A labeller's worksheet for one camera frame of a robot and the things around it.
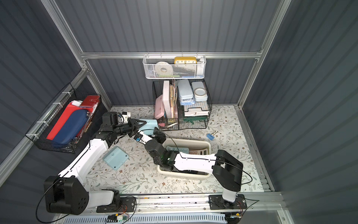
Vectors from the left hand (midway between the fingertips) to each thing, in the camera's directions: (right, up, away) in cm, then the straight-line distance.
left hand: (147, 124), depth 78 cm
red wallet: (-34, +13, +2) cm, 36 cm away
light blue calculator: (+1, -2, -1) cm, 3 cm away
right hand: (+6, -4, -1) cm, 7 cm away
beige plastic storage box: (+26, -13, +6) cm, 30 cm away
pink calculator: (+26, -18, +7) cm, 33 cm away
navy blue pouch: (-36, -3, -10) cm, 37 cm away
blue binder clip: (+41, -10, +23) cm, 48 cm away
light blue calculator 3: (-23, -22, +11) cm, 34 cm away
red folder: (-43, +3, -5) cm, 43 cm away
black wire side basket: (-44, -2, -16) cm, 47 cm away
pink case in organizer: (+3, +9, +24) cm, 26 cm away
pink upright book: (+9, +16, +13) cm, 23 cm away
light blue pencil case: (+22, +21, +17) cm, 35 cm away
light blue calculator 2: (+19, -16, +7) cm, 25 cm away
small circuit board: (-15, -48, -7) cm, 50 cm away
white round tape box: (+32, +23, +21) cm, 45 cm away
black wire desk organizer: (+18, +12, +15) cm, 26 cm away
